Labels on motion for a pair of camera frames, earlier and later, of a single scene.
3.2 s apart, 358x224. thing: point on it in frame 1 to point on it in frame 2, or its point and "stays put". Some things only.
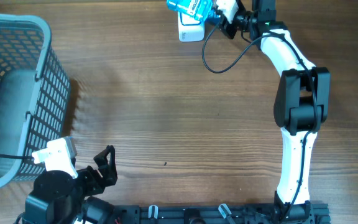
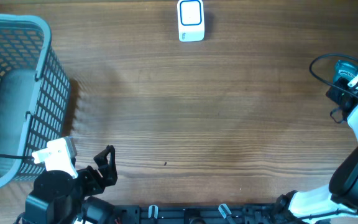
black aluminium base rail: (319, 213) stays put
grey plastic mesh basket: (24, 91) stays put
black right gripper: (227, 27) to (334, 93)
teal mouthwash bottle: (199, 9) to (345, 69)
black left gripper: (96, 185) stays put
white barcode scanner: (190, 29) stays put
